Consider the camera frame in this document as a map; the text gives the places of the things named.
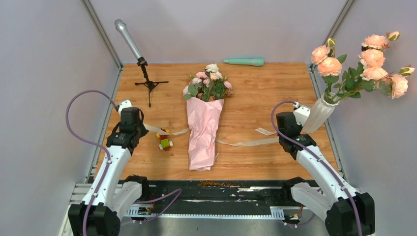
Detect cream printed ribbon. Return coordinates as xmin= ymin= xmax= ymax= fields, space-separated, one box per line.
xmin=144 ymin=123 xmax=280 ymax=147

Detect pink flower bouquet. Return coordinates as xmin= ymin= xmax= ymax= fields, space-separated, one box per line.
xmin=182 ymin=63 xmax=234 ymax=171

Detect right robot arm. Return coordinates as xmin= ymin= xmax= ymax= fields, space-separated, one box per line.
xmin=273 ymin=112 xmax=376 ymax=236

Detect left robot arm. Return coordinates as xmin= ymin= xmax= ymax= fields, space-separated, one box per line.
xmin=68 ymin=107 xmax=151 ymax=236

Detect toy brick car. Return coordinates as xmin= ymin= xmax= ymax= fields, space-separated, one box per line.
xmin=156 ymin=133 xmax=173 ymax=151

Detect peach artificial roses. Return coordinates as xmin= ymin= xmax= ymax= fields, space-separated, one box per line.
xmin=310 ymin=31 xmax=415 ymax=105

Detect silver microphone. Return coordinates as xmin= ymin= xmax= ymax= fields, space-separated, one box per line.
xmin=114 ymin=19 xmax=146 ymax=65

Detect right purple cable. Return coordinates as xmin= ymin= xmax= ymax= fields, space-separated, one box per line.
xmin=271 ymin=100 xmax=363 ymax=236

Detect purple cable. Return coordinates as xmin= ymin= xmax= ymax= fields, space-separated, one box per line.
xmin=65 ymin=90 xmax=182 ymax=236
xmin=271 ymin=100 xmax=363 ymax=236

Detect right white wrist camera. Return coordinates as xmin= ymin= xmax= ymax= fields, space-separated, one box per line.
xmin=293 ymin=102 xmax=311 ymax=126

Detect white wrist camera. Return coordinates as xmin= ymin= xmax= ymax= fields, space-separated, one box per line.
xmin=118 ymin=100 xmax=133 ymax=114
xmin=293 ymin=102 xmax=311 ymax=126

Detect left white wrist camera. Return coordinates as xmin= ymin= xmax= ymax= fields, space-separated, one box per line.
xmin=118 ymin=100 xmax=133 ymax=114

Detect teal cylindrical handle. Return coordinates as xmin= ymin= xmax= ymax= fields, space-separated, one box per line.
xmin=223 ymin=58 xmax=264 ymax=66

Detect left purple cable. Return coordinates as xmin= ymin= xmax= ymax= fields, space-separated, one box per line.
xmin=65 ymin=90 xmax=182 ymax=236

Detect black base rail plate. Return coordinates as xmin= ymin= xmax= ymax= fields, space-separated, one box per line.
xmin=139 ymin=180 xmax=301 ymax=208

